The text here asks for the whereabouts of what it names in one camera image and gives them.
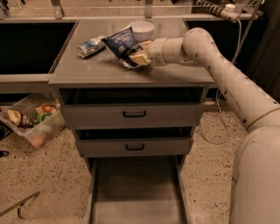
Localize dark grey cabinet at right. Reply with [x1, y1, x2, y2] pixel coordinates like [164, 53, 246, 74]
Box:
[248, 0, 280, 99]

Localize crushed silver soda can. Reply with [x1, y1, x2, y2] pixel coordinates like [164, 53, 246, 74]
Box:
[77, 35, 106, 59]

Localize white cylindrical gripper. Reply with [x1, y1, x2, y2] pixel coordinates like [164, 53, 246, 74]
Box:
[129, 38, 167, 66]

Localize blue chip bag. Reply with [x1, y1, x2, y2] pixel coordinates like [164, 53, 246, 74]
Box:
[101, 26, 143, 67]

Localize grey bottom drawer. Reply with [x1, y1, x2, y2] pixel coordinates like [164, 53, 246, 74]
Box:
[85, 156, 191, 224]

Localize clear plastic storage bin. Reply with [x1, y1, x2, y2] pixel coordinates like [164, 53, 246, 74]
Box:
[0, 93, 66, 149]

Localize brown snack bag in bin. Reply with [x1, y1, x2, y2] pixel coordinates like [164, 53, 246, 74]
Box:
[7, 110, 34, 130]

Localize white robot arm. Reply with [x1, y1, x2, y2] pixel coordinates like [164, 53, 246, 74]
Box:
[129, 28, 280, 224]

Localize white ceramic bowl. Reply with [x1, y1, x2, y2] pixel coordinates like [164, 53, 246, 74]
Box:
[128, 21, 155, 42]

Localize green packet in bin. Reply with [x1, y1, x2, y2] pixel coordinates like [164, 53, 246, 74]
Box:
[37, 113, 52, 123]

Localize grey drawer cabinet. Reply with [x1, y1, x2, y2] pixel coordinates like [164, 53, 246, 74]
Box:
[47, 18, 216, 224]

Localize grey drawer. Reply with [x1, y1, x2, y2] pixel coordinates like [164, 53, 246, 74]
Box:
[85, 156, 191, 224]
[59, 87, 204, 130]
[76, 127, 193, 158]

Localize white power cable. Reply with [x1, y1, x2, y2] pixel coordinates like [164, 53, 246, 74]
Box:
[199, 17, 243, 145]

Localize grey top drawer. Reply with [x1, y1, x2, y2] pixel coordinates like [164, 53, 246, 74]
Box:
[59, 87, 204, 130]

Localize red fruit in bin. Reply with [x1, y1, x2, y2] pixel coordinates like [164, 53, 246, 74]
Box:
[44, 105, 52, 113]

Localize grey middle drawer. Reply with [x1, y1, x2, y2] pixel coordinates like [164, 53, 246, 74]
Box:
[76, 127, 193, 158]

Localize metal rod on floor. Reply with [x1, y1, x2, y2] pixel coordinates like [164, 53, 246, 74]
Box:
[0, 192, 39, 219]

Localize white power adapter plug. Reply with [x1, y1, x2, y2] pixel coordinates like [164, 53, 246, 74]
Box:
[220, 3, 239, 23]

